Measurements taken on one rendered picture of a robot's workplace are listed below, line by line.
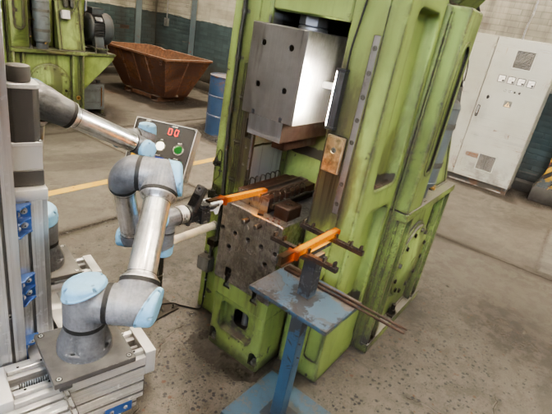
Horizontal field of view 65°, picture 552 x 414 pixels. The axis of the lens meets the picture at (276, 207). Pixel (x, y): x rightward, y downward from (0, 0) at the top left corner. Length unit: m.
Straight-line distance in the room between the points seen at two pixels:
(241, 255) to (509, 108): 5.40
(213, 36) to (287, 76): 8.49
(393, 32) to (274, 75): 0.52
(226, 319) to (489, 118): 5.38
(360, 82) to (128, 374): 1.41
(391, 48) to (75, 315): 1.48
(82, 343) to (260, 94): 1.28
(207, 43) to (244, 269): 8.65
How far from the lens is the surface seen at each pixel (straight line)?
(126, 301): 1.27
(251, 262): 2.20
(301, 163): 2.53
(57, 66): 6.64
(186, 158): 2.29
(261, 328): 2.35
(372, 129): 1.93
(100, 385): 1.49
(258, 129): 2.07
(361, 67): 1.94
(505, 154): 7.07
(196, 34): 10.79
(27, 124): 1.32
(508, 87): 7.00
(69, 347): 1.39
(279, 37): 2.00
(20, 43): 6.41
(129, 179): 1.43
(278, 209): 2.07
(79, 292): 1.28
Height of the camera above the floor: 1.78
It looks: 23 degrees down
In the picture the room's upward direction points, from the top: 11 degrees clockwise
